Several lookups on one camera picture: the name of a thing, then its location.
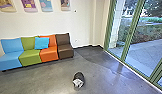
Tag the black trash bag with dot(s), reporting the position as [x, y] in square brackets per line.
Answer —
[78, 78]

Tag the brown sofa seat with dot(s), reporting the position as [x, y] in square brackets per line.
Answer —
[65, 50]

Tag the blue cushion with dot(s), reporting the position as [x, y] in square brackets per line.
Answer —
[42, 43]

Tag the white outdoor pillar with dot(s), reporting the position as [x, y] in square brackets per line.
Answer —
[117, 26]

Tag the green sofa seat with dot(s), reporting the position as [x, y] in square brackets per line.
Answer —
[30, 57]

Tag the green outdoor hedge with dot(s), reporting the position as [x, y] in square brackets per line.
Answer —
[143, 33]

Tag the blue sofa seat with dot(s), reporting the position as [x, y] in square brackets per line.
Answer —
[10, 60]

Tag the white wall outlet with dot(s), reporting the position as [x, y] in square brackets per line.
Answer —
[76, 40]

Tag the wall poster pink brown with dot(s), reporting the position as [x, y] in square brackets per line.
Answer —
[65, 4]

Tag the green framed glass wall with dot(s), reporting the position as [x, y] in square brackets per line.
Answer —
[132, 30]

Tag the wall poster light blue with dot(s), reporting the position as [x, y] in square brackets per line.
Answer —
[46, 5]

